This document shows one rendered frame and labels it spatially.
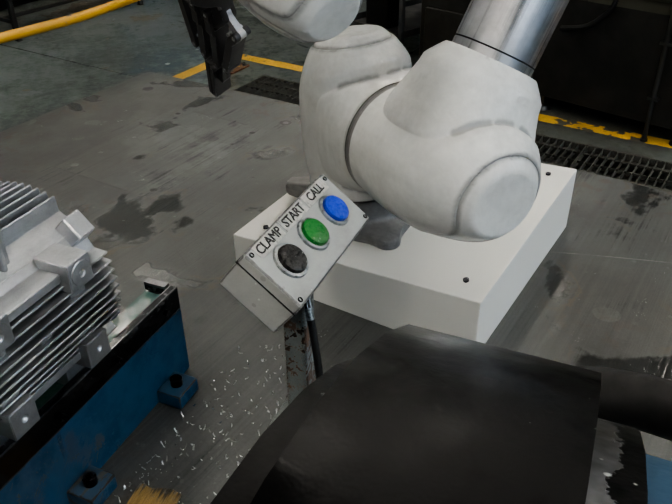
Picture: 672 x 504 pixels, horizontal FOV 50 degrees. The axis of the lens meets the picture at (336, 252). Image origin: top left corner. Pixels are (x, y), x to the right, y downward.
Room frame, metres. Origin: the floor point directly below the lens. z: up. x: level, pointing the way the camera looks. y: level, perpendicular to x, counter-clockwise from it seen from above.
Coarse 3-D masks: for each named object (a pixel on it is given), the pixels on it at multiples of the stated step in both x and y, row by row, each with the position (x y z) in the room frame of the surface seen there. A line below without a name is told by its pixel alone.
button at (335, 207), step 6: (330, 198) 0.65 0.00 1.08; (336, 198) 0.65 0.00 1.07; (324, 204) 0.64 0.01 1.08; (330, 204) 0.64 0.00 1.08; (336, 204) 0.64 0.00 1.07; (342, 204) 0.65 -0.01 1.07; (330, 210) 0.63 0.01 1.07; (336, 210) 0.64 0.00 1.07; (342, 210) 0.64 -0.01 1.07; (348, 210) 0.65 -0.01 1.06; (330, 216) 0.63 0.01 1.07; (336, 216) 0.63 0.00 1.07; (342, 216) 0.63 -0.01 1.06
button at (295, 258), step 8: (280, 248) 0.55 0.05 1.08; (288, 248) 0.56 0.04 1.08; (296, 248) 0.56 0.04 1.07; (280, 256) 0.55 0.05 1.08; (288, 256) 0.55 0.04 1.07; (296, 256) 0.55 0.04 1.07; (304, 256) 0.56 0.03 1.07; (288, 264) 0.54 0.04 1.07; (296, 264) 0.54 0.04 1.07; (304, 264) 0.55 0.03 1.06; (296, 272) 0.54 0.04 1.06
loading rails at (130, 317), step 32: (160, 288) 0.71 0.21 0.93; (128, 320) 0.66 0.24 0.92; (160, 320) 0.67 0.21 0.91; (128, 352) 0.61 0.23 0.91; (160, 352) 0.66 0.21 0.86; (96, 384) 0.56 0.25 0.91; (128, 384) 0.61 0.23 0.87; (160, 384) 0.65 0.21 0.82; (192, 384) 0.66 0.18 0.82; (64, 416) 0.52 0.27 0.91; (96, 416) 0.55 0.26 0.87; (128, 416) 0.60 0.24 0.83; (0, 448) 0.46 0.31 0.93; (32, 448) 0.48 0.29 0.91; (64, 448) 0.51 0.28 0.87; (96, 448) 0.54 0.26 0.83; (0, 480) 0.44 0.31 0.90; (32, 480) 0.47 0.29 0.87; (64, 480) 0.50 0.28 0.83; (96, 480) 0.51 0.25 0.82
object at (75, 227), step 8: (72, 216) 0.59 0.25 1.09; (80, 216) 0.60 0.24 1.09; (64, 224) 0.59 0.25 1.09; (72, 224) 0.59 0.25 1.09; (80, 224) 0.59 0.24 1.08; (88, 224) 0.60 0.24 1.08; (64, 232) 0.59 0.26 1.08; (72, 232) 0.58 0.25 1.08; (80, 232) 0.58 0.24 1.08; (88, 232) 0.59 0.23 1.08; (72, 240) 0.58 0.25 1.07; (80, 240) 0.58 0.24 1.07; (112, 328) 0.59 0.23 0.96
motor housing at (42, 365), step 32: (0, 192) 0.61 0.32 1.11; (32, 192) 0.61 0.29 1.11; (0, 224) 0.56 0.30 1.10; (32, 224) 0.58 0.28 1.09; (32, 256) 0.55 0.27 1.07; (96, 256) 0.58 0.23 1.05; (0, 288) 0.51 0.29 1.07; (32, 288) 0.52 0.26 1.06; (96, 288) 0.57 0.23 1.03; (32, 320) 0.50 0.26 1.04; (64, 320) 0.52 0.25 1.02; (96, 320) 0.56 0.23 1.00; (32, 352) 0.49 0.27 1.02; (64, 352) 0.52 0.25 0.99; (0, 384) 0.45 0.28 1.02; (32, 384) 0.48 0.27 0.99
